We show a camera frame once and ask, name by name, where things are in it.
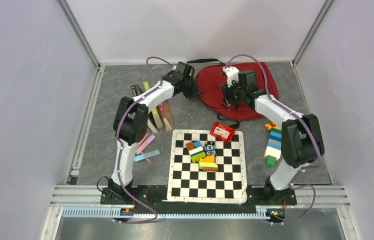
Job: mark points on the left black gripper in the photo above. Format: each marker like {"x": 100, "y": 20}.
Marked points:
{"x": 195, "y": 91}

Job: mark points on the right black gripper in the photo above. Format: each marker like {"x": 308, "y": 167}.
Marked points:
{"x": 226, "y": 91}

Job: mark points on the red backpack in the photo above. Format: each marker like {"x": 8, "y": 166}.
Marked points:
{"x": 210, "y": 81}

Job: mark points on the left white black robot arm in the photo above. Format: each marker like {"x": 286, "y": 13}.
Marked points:
{"x": 131, "y": 121}

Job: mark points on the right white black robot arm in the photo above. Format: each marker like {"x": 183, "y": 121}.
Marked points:
{"x": 301, "y": 138}

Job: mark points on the pink purple book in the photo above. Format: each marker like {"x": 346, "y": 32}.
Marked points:
{"x": 166, "y": 116}

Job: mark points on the green book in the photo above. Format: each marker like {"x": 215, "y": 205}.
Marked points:
{"x": 155, "y": 112}

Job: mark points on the red plastic card box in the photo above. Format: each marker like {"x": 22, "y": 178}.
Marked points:
{"x": 222, "y": 132}

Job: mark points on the dark blue book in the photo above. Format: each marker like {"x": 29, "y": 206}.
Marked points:
{"x": 150, "y": 123}

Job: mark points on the brown blue green block stack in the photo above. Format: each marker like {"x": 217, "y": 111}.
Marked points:
{"x": 196, "y": 151}

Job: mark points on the blue owl number block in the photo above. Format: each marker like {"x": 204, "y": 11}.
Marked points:
{"x": 210, "y": 148}

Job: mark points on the black orange book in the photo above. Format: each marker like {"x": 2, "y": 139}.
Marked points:
{"x": 134, "y": 90}

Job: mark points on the pink highlighter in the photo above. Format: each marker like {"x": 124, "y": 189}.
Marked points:
{"x": 145, "y": 143}

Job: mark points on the orange pencil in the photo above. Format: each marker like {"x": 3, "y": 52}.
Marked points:
{"x": 143, "y": 139}

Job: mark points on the long striped block tower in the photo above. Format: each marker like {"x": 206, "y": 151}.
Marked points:
{"x": 273, "y": 150}

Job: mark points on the light blue highlighter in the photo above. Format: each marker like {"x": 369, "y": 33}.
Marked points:
{"x": 146, "y": 155}

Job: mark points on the green yellow orange block stack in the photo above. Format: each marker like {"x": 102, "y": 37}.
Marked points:
{"x": 208, "y": 164}

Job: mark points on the red pencil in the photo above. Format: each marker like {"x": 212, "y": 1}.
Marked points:
{"x": 146, "y": 158}

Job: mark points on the black white chessboard mat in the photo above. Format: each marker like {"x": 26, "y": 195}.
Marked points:
{"x": 186, "y": 183}

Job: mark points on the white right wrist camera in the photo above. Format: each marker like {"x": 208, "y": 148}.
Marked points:
{"x": 232, "y": 75}

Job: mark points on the blue toothed cable rail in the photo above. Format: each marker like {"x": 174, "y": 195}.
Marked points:
{"x": 118, "y": 213}

